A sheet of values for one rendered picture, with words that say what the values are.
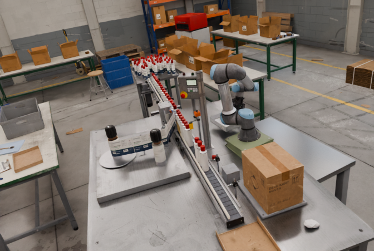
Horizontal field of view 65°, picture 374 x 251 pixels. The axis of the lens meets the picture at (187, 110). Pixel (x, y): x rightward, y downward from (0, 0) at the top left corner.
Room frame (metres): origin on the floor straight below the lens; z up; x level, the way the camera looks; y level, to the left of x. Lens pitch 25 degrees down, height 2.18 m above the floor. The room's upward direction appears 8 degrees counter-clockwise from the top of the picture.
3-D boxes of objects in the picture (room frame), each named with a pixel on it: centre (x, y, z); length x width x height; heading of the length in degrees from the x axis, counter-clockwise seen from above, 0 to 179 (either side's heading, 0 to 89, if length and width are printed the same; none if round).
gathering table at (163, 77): (4.39, 0.42, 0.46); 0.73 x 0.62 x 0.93; 13
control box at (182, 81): (2.19, -0.06, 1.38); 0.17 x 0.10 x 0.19; 68
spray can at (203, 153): (1.76, -0.07, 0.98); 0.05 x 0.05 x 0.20
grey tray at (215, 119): (2.41, -0.35, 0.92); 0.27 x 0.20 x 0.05; 24
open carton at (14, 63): (6.55, 3.68, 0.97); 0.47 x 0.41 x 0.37; 19
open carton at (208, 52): (4.27, -0.52, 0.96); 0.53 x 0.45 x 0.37; 114
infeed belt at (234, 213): (2.07, 0.00, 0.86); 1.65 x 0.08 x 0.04; 13
